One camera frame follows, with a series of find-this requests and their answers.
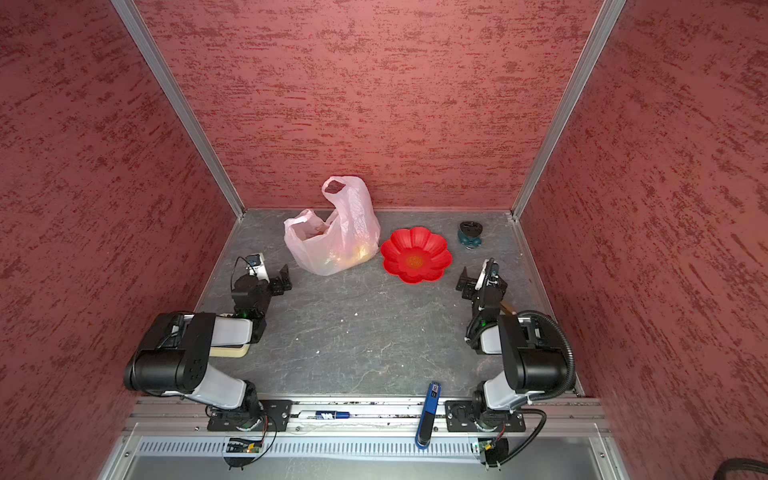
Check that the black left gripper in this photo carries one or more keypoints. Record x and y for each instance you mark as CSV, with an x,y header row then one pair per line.
x,y
274,284

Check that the red flower-shaped bowl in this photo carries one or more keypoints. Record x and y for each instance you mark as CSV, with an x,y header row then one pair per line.
x,y
416,255

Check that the pink plastic bag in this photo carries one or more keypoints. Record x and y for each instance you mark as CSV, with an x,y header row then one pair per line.
x,y
348,237

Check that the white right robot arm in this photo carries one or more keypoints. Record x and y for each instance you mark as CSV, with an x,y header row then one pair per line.
x,y
538,361

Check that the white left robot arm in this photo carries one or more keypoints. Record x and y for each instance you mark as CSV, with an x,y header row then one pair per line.
x,y
173,357

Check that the cream yellow calculator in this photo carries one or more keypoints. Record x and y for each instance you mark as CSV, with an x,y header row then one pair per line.
x,y
229,351

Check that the blue black handheld device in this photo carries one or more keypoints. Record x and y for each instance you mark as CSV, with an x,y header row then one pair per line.
x,y
428,416

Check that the blue marker pen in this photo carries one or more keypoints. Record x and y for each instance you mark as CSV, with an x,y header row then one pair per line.
x,y
324,415

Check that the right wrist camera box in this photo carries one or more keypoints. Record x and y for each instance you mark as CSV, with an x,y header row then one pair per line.
x,y
489,275

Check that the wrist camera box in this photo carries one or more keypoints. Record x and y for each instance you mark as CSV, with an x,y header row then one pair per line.
x,y
255,266
489,275

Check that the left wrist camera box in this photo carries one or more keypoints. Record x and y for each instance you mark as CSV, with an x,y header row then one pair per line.
x,y
255,266

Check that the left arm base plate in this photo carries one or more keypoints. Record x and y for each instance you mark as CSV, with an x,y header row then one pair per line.
x,y
270,414

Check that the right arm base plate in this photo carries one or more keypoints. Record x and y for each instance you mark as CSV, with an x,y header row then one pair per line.
x,y
468,417

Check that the aluminium front rail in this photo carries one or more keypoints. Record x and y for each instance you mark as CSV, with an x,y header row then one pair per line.
x,y
387,416

